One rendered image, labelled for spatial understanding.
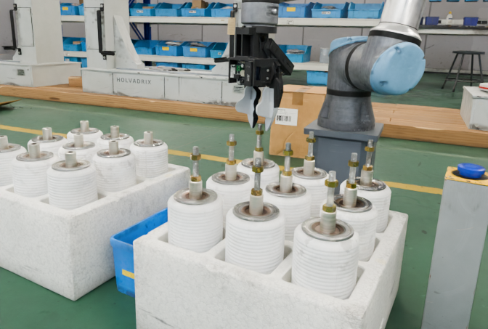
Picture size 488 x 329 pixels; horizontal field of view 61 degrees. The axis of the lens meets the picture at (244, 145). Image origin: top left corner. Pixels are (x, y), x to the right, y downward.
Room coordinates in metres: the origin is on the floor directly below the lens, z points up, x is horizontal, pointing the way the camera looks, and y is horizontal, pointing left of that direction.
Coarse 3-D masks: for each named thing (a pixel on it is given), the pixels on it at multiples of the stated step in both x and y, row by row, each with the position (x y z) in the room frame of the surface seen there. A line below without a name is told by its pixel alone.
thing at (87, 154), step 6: (60, 150) 0.96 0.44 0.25; (66, 150) 0.95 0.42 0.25; (72, 150) 0.95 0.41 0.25; (78, 150) 0.95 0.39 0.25; (84, 150) 0.95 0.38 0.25; (90, 150) 0.96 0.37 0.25; (96, 150) 0.98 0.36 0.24; (60, 156) 0.95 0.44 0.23; (78, 156) 0.94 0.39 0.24; (84, 156) 0.95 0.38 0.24; (90, 156) 0.96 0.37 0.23; (90, 162) 0.96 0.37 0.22
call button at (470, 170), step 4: (460, 164) 0.65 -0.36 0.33; (464, 164) 0.65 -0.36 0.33; (468, 164) 0.66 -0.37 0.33; (472, 164) 0.66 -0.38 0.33; (460, 168) 0.64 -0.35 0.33; (464, 168) 0.64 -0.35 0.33; (468, 168) 0.63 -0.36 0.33; (472, 168) 0.63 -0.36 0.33; (476, 168) 0.63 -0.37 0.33; (480, 168) 0.63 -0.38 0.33; (484, 168) 0.64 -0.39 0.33; (460, 172) 0.65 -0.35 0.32; (464, 172) 0.64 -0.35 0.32; (468, 172) 0.63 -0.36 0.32; (472, 172) 0.63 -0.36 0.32; (476, 172) 0.63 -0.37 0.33; (480, 172) 0.63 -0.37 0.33; (484, 172) 0.63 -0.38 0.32; (468, 176) 0.63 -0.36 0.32; (472, 176) 0.63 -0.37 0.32; (476, 176) 0.63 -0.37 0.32; (480, 176) 0.63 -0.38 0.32
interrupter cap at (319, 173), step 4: (292, 168) 0.84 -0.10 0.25; (296, 168) 0.85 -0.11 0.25; (300, 168) 0.85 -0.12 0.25; (316, 168) 0.85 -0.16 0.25; (292, 172) 0.82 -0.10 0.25; (296, 172) 0.82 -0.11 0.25; (300, 172) 0.83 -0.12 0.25; (316, 172) 0.83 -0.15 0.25; (320, 172) 0.83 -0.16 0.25; (324, 172) 0.83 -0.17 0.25; (296, 176) 0.80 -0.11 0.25; (300, 176) 0.79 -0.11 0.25; (304, 176) 0.79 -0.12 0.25; (308, 176) 0.80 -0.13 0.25; (312, 176) 0.80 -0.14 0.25; (316, 176) 0.80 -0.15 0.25; (320, 176) 0.79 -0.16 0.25; (324, 176) 0.80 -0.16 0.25
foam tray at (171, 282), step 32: (224, 224) 0.72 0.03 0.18; (160, 256) 0.61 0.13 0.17; (192, 256) 0.60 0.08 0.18; (224, 256) 0.63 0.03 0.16; (288, 256) 0.61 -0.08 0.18; (384, 256) 0.62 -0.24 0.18; (160, 288) 0.61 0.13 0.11; (192, 288) 0.58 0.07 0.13; (224, 288) 0.55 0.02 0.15; (256, 288) 0.53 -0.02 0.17; (288, 288) 0.52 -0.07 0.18; (384, 288) 0.60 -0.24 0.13; (160, 320) 0.62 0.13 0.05; (192, 320) 0.58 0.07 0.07; (224, 320) 0.55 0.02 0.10; (256, 320) 0.53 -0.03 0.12; (288, 320) 0.50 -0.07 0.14; (320, 320) 0.48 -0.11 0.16; (352, 320) 0.46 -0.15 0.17; (384, 320) 0.65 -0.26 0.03
